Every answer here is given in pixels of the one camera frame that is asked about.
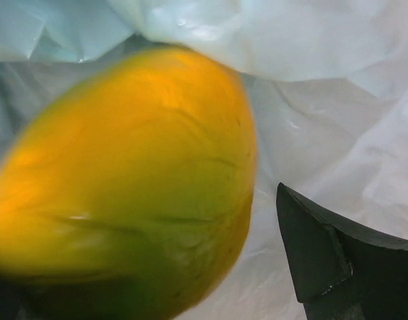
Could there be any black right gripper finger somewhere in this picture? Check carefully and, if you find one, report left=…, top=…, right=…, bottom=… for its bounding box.
left=276, top=183, right=408, bottom=320

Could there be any light blue plastic bag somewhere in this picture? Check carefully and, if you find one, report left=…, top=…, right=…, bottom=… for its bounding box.
left=0, top=1, right=408, bottom=319

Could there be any yellow green fake mango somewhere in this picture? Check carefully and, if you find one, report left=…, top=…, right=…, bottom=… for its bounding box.
left=0, top=46, right=257, bottom=319

